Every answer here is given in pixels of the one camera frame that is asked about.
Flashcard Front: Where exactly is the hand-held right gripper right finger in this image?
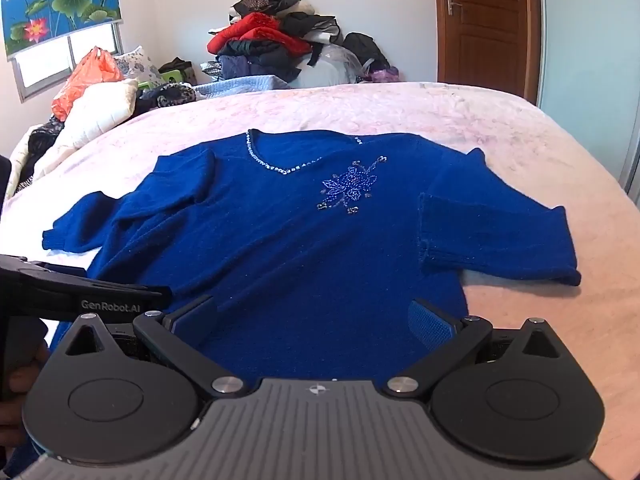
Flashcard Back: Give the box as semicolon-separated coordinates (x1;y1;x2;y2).
382;299;571;402

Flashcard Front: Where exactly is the floral pillow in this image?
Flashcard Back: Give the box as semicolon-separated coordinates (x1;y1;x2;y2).
114;46;164;89

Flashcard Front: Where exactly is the orange plastic bag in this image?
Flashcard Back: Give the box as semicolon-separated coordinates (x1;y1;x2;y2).
51;46;125;122

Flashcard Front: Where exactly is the blue knit sweater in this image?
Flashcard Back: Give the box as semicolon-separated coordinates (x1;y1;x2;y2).
42;128;582;386

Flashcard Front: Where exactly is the dark handbag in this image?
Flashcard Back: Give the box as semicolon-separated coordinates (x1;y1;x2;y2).
159;57;195;84

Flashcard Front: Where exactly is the dark patterned scarf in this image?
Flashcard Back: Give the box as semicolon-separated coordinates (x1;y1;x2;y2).
134;82;199;116

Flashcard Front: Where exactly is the black bag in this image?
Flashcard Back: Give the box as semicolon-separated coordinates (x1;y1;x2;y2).
342;32;391;74

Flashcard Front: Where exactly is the pile of clothes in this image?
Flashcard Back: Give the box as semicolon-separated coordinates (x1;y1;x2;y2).
200;0;346;89

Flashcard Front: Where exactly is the clear plastic bag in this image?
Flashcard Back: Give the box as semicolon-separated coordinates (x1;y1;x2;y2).
319;44;362;84

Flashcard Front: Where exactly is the lotus print window blind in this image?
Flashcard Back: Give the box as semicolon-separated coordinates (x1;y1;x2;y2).
0;0;124;62

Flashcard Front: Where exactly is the person's left hand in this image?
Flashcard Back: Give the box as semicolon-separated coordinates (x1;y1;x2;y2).
0;342;51;456

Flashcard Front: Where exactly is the window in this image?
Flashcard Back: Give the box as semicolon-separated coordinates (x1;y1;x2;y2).
12;22;124;104

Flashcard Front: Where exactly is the brown wooden door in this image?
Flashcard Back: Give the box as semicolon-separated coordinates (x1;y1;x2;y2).
432;0;542;106

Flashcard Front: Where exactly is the dark patterned cloth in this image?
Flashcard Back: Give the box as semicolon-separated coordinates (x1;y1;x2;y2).
14;119;67;196

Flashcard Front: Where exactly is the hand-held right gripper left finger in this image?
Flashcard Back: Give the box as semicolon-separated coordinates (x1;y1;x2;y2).
50;296;249;402

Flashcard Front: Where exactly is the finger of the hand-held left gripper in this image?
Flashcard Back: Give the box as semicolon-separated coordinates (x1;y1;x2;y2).
20;258;89;281
117;285;174;313

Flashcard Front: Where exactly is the white quilt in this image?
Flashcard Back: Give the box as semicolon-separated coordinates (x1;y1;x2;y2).
31;78;140;182

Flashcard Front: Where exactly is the light blue blanket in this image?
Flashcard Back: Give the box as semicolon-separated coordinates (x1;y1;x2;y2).
192;75;291;101

